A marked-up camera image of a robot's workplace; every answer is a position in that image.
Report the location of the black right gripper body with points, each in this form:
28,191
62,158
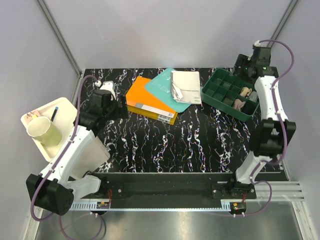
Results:
244,63

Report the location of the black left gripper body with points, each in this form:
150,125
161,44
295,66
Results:
112,112

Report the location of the beige underwear navy trim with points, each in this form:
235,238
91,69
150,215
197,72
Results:
245,92

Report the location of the grey underwear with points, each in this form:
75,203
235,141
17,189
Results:
253,96

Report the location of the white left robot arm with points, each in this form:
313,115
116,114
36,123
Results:
69,176

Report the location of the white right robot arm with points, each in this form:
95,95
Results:
268,142

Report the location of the pink rolled underwear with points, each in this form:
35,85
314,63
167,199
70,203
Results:
238,104

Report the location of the yellow binder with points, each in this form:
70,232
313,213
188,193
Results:
152,115

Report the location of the orange folder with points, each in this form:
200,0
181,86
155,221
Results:
137,96

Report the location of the green compartment tray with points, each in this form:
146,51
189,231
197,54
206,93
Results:
221,90

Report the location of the cream plastic bin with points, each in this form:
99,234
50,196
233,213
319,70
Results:
86,152

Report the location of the teal plastic board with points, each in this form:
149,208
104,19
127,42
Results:
160,87

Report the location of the blue black pen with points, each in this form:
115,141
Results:
54,113

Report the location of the white Canon safety booklet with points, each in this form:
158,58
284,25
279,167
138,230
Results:
186,87

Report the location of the green paper cup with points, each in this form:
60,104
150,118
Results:
43,130

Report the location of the pink sticky note pad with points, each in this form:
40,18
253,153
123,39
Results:
31,115

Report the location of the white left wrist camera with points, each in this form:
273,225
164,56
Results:
107,85

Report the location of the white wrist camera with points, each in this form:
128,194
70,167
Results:
107,85
256,45

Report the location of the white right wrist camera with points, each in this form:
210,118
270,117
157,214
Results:
256,45

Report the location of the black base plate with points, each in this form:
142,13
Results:
168,191

